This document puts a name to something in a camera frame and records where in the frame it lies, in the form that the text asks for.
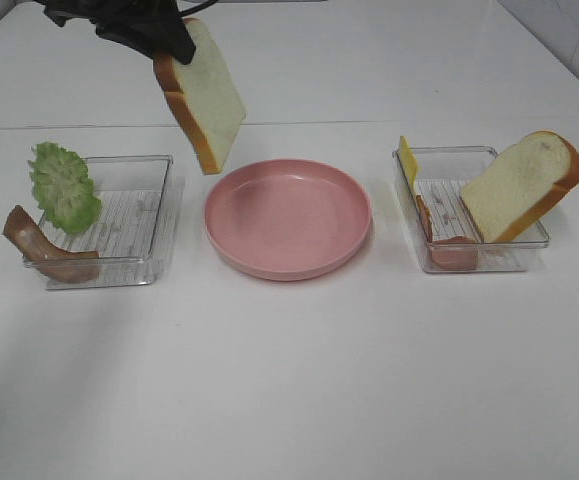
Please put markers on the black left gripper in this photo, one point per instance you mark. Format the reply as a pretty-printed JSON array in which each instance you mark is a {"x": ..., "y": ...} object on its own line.
[{"x": 154, "y": 26}]

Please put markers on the bread slice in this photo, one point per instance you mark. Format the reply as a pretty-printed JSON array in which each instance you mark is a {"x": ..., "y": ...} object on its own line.
[{"x": 203, "y": 98}]

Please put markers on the green lettuce leaf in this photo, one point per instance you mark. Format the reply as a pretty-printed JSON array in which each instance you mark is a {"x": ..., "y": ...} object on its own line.
[{"x": 63, "y": 189}]

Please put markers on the bacon strip tray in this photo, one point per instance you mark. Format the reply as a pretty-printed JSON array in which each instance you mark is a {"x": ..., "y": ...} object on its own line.
[
  {"x": 457, "y": 253},
  {"x": 44, "y": 250}
]

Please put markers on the yellow cheese slice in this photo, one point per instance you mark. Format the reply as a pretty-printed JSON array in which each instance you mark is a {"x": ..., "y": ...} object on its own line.
[{"x": 410, "y": 167}]

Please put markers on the clear plastic tray left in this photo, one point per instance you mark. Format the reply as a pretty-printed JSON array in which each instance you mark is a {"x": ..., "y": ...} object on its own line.
[{"x": 134, "y": 233}]

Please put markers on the clear plastic tray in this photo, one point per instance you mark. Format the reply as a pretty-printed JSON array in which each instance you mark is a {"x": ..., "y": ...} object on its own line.
[
  {"x": 134, "y": 233},
  {"x": 443, "y": 172}
]

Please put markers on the pink round plate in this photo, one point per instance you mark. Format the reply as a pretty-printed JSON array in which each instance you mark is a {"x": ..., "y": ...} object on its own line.
[{"x": 287, "y": 219}]

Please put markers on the clear plastic tray right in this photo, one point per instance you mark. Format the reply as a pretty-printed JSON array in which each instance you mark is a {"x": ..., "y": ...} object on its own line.
[{"x": 443, "y": 172}]

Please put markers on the bread slice right tray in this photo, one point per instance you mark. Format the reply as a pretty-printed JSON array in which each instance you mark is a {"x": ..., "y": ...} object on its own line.
[{"x": 522, "y": 184}]

